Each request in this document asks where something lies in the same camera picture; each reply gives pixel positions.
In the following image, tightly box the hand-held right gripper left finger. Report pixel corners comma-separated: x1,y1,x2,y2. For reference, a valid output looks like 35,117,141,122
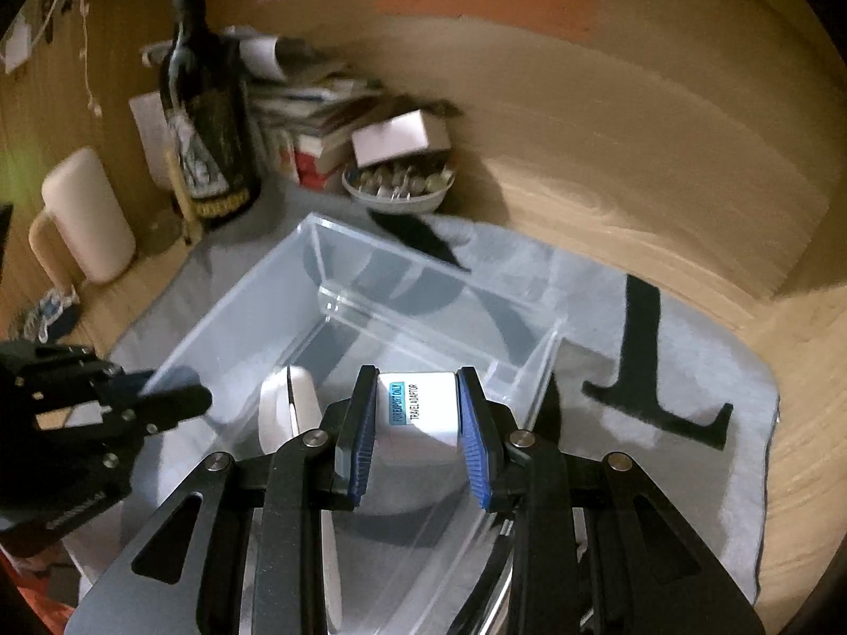
66,365,381,635

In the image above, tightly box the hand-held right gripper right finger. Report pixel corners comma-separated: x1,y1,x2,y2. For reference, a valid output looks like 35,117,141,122
455,365,769,635

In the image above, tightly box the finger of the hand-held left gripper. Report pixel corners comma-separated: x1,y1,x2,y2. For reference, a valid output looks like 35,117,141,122
112,364,203,393
129,384,214,438

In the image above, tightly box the white travel adaptor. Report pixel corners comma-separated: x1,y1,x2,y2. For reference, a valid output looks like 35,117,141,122
376,372,461,449

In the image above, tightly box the white handheld massager device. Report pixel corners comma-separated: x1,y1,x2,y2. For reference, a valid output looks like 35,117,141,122
258,365,325,454

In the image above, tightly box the clear plastic storage box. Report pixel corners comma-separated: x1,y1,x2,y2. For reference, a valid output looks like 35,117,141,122
142,212,570,635

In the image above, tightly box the blue white cartoon charm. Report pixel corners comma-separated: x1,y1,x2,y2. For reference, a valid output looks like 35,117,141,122
23,291,82,345

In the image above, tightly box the beige mug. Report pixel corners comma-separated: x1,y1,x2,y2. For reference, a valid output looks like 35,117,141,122
28,147,138,285

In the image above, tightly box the grey mat with black print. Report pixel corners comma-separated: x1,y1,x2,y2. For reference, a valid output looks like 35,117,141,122
62,198,782,635

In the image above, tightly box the white handwritten note paper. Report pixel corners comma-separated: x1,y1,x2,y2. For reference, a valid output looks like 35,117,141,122
129,93,174,187

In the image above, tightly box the dark wine bottle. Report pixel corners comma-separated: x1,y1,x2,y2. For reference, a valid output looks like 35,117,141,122
159,0,262,232

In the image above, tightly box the red book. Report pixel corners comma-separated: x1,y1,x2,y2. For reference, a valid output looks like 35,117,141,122
294,151,346,189

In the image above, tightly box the white bowl of stones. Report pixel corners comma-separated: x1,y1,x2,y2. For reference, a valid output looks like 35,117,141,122
342,159,457,214

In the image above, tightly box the stack of books and papers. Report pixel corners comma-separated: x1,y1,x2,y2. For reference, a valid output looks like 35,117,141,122
221,26,385,189

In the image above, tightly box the small white cardboard box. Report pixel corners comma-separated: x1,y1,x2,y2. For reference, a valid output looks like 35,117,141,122
350,110,430,166

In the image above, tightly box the orange paper note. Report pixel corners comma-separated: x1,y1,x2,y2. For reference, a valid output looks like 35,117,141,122
377,0,597,41

